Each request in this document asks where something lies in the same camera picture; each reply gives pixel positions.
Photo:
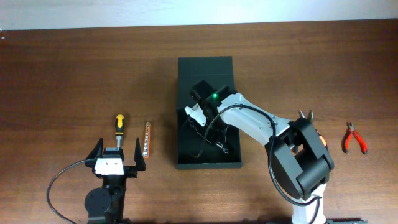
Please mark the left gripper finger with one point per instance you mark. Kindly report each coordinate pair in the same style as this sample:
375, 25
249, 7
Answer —
138, 157
96, 152

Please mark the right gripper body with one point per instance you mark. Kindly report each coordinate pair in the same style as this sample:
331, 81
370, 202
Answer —
214, 130

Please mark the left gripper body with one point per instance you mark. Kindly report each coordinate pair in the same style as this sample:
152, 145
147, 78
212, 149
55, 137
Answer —
129, 172

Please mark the silver ratchet wrench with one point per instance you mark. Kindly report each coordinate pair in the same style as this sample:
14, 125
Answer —
223, 148

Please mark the orange black needle-nose pliers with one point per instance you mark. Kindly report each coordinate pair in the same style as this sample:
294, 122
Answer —
310, 118

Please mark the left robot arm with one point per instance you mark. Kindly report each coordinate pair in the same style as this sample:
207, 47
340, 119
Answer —
105, 204

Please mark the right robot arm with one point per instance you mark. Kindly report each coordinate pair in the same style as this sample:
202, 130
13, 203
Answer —
298, 160

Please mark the black open box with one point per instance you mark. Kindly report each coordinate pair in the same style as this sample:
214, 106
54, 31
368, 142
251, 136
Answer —
199, 78

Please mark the yellow black screwdriver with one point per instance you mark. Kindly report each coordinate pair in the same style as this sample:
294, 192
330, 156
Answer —
119, 130

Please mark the orange socket bit rail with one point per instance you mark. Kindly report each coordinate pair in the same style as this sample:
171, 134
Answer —
147, 136

